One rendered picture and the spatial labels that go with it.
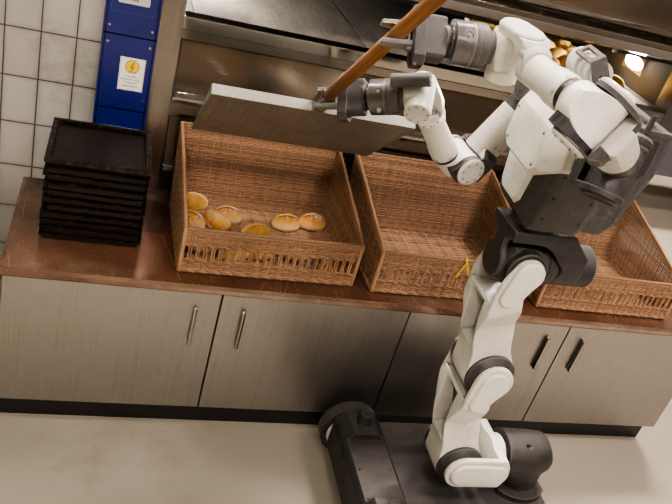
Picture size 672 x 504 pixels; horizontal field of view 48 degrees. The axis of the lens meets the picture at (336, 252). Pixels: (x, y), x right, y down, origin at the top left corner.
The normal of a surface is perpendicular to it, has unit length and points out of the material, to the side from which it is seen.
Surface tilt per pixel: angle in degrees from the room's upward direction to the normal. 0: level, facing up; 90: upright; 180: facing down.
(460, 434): 90
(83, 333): 90
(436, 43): 53
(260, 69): 70
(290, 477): 0
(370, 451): 0
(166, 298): 90
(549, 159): 86
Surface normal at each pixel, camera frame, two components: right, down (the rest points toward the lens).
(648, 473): 0.25, -0.83
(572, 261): 0.21, 0.54
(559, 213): 0.08, 0.68
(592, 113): -0.20, 0.13
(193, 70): 0.29, 0.22
